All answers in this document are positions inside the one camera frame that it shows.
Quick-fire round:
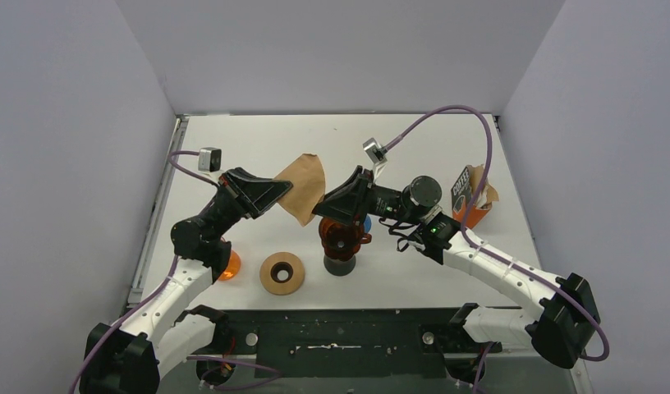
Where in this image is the brown paper coffee filter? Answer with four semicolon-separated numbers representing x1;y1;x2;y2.
274;153;326;227

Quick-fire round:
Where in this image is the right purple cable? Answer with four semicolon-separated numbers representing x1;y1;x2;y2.
383;104;611;394

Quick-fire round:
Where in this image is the round wooden ring stand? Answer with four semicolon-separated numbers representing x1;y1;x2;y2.
259;252;305;296

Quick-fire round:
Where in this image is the purple cable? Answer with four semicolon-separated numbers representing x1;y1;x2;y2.
68;150;282;394
383;104;611;394

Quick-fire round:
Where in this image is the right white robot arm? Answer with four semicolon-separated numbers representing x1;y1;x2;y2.
313;167;603;369

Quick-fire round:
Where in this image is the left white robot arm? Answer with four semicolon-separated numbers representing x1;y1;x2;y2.
70;167;293;393

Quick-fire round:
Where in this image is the orange coffee filter box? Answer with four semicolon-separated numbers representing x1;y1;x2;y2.
450;164;500;231

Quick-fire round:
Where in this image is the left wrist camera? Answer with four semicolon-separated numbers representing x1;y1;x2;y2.
198;147;223;173

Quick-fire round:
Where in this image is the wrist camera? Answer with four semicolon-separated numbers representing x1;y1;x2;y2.
362;138;388;181
198;147;223;173

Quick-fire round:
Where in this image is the amber plastic coffee dripper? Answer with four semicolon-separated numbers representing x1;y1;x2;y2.
319;218;372;261

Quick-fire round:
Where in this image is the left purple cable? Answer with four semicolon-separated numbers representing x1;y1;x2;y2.
68;150;282;394

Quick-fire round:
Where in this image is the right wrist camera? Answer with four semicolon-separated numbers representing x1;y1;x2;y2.
362;138;388;181

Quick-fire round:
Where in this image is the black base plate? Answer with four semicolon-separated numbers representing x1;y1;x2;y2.
120;307;532;380

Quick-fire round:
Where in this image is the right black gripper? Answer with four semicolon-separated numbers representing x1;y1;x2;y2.
310;166;422;227

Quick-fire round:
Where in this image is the orange translucent dripper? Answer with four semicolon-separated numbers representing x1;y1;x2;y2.
218;250;241;282

